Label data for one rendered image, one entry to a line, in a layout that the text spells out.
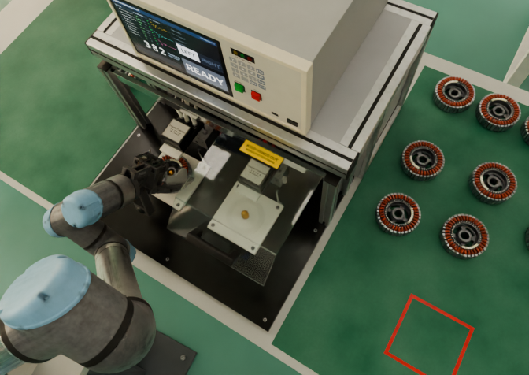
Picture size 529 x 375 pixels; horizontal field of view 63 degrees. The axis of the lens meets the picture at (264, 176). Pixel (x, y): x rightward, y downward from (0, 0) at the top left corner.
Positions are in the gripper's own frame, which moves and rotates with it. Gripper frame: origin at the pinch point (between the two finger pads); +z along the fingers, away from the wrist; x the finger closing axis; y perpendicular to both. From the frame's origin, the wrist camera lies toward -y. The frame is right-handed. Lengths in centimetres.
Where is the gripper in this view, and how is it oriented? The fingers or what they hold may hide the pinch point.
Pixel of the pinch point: (173, 170)
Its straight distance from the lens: 122.5
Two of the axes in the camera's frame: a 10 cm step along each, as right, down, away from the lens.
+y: 2.9, -8.4, -4.6
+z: 4.3, -3.1, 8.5
